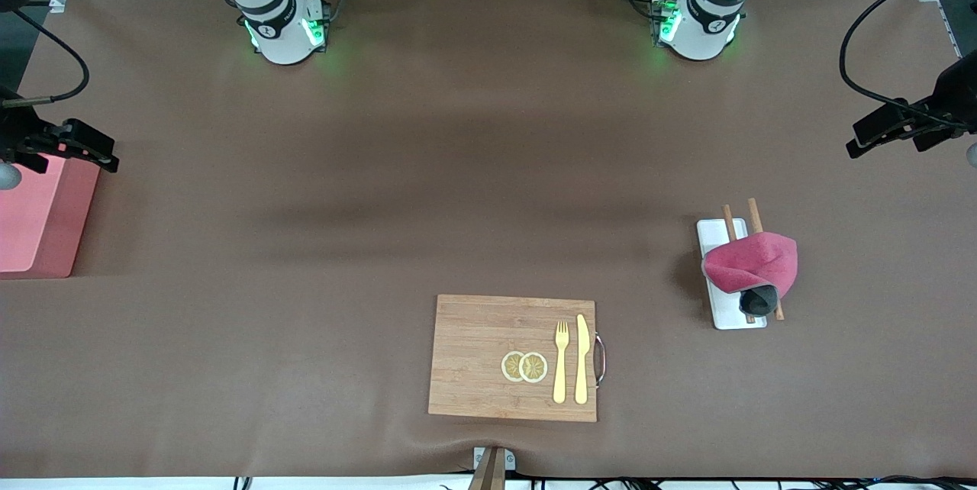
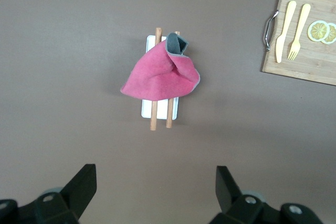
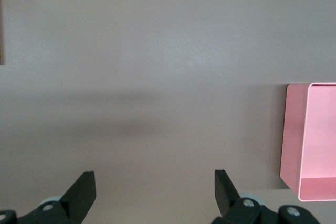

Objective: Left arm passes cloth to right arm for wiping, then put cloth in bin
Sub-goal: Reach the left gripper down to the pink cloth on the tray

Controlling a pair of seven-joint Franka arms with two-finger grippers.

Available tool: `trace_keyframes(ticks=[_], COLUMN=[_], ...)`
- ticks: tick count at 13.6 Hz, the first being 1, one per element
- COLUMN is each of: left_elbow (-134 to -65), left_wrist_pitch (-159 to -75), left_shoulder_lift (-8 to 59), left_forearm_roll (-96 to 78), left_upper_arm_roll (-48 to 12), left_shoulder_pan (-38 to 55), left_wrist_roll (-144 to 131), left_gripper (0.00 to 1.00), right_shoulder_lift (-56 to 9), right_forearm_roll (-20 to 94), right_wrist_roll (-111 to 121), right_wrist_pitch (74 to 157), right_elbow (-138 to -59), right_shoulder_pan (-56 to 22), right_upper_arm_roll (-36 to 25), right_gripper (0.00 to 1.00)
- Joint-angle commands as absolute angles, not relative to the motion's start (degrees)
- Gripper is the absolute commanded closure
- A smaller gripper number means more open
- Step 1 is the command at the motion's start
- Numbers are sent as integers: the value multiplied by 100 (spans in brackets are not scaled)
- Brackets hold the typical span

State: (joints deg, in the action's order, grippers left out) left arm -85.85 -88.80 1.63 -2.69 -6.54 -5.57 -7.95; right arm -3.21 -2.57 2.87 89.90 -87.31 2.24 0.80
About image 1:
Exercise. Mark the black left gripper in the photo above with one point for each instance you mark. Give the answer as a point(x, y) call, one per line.
point(956, 95)

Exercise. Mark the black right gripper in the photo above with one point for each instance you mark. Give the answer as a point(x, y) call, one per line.
point(18, 131)

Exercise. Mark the pink and grey cloth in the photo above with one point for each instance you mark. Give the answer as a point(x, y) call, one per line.
point(756, 265)

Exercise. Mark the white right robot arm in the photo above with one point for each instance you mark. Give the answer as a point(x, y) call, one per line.
point(278, 24)

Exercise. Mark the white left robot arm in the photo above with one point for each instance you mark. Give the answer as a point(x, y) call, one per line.
point(702, 20)

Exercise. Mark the pink plastic bin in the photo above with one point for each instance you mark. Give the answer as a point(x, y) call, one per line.
point(38, 219)

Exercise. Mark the white rectangular tray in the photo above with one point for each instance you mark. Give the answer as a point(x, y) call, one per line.
point(714, 234)

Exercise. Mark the yellow knife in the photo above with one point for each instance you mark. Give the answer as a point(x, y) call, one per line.
point(582, 360)

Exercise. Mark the yellow fork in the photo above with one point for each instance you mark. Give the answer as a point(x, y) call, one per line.
point(561, 368)

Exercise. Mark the lemon slice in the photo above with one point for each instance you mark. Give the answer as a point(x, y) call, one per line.
point(511, 366)
point(534, 368)

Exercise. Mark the wooden cutting board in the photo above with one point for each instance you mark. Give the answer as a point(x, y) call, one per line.
point(488, 356)

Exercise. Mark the metal table edge bracket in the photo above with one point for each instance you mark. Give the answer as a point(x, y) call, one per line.
point(492, 463)

